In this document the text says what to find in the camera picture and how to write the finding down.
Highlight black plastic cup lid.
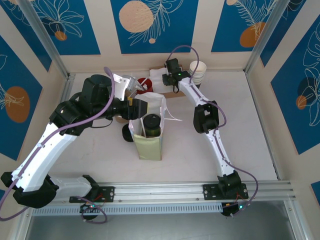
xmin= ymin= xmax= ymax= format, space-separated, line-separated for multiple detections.
xmin=142 ymin=113 xmax=161 ymax=130

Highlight green paper coffee cup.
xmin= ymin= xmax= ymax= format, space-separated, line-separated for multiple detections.
xmin=143 ymin=124 xmax=161 ymax=138

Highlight pale green paper bag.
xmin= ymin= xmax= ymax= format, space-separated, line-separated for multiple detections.
xmin=127 ymin=91 xmax=184 ymax=162

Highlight white napkin pile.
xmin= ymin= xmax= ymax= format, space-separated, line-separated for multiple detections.
xmin=149 ymin=68 xmax=166 ymax=92

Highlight white napkins on cardboard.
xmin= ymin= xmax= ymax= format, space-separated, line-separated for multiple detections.
xmin=149 ymin=65 xmax=186 ymax=99

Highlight stack of pulp cup carriers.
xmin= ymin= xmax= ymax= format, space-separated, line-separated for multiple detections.
xmin=114 ymin=89 xmax=137 ymax=125

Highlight red metal cup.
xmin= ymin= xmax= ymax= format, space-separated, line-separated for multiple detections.
xmin=136 ymin=77 xmax=154 ymax=95

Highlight stack of paper cups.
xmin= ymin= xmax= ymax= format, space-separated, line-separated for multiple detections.
xmin=188 ymin=60 xmax=208 ymax=86

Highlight stack of black cup lids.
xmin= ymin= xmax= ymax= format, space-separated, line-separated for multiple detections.
xmin=121 ymin=123 xmax=136 ymax=143

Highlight small electronics board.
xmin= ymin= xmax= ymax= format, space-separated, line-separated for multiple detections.
xmin=79 ymin=202 xmax=104 ymax=221
xmin=221 ymin=202 xmax=251 ymax=219

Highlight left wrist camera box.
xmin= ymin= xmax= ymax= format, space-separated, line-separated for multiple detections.
xmin=111 ymin=72 xmax=138 ymax=100

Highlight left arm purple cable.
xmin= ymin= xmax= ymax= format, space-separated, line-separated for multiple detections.
xmin=0 ymin=66 xmax=116 ymax=224

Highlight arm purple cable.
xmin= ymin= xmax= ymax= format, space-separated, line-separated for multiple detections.
xmin=169 ymin=44 xmax=260 ymax=219
xmin=0 ymin=66 xmax=116 ymax=224

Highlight aluminium table side rail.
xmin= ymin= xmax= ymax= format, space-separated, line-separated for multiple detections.
xmin=36 ymin=73 xmax=76 ymax=186
xmin=246 ymin=71 xmax=282 ymax=181

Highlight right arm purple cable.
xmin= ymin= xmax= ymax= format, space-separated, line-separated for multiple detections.
xmin=169 ymin=44 xmax=260 ymax=219

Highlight aluminium frame post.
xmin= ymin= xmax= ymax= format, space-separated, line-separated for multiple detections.
xmin=17 ymin=0 xmax=71 ymax=80
xmin=244 ymin=0 xmax=287 ymax=75

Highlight aluminium mounting rail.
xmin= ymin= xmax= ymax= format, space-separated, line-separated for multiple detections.
xmin=21 ymin=180 xmax=298 ymax=206

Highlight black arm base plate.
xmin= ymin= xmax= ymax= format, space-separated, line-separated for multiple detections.
xmin=69 ymin=186 xmax=116 ymax=204
xmin=202 ymin=183 xmax=250 ymax=201

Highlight grey slotted cable duct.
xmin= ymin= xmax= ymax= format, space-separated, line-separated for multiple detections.
xmin=31 ymin=202 xmax=225 ymax=217

